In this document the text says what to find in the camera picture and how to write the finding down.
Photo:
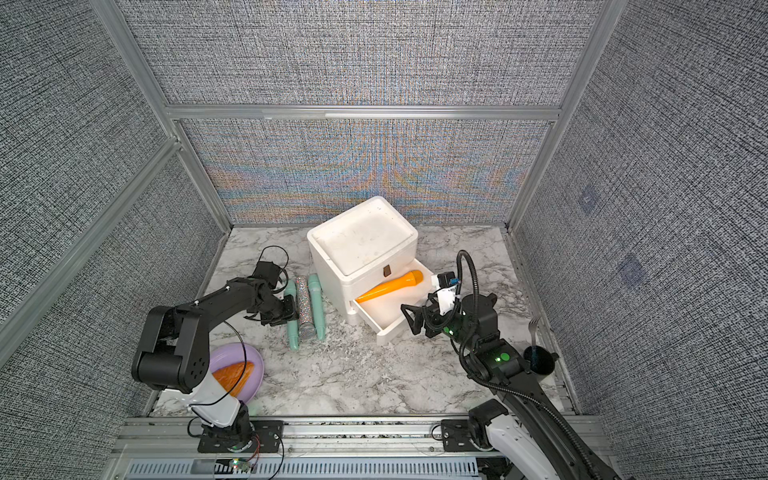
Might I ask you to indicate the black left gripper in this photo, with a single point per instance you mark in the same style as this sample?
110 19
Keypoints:
285 309

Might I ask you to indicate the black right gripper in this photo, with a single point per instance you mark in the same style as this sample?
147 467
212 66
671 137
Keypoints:
426 318

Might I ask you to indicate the mint green microphone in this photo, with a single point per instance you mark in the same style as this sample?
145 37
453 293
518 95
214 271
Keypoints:
292 326
317 306

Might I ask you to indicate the white drawer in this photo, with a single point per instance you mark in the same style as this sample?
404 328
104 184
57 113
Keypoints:
383 314

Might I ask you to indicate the orange microphone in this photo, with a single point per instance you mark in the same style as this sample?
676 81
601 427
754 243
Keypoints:
410 279

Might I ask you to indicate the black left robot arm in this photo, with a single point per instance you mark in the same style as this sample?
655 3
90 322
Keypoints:
173 351

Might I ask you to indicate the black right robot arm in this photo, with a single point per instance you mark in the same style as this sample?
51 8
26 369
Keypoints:
520 422

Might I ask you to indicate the white drawer cabinet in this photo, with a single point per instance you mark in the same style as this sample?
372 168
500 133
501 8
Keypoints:
359 249

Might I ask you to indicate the purple plate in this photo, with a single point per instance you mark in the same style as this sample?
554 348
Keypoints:
234 353

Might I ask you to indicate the orange pastry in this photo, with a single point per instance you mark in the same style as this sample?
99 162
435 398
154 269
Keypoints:
234 377

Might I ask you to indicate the dark cup with fork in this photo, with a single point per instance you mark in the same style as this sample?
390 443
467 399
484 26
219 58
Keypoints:
540 360

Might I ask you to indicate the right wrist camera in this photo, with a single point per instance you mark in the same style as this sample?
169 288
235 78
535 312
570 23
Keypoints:
445 291

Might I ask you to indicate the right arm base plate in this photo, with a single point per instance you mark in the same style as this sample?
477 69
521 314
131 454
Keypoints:
456 436

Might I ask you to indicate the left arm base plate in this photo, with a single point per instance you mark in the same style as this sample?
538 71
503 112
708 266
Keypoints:
262 435

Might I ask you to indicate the aluminium front rail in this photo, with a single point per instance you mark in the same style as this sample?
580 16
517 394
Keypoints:
312 447

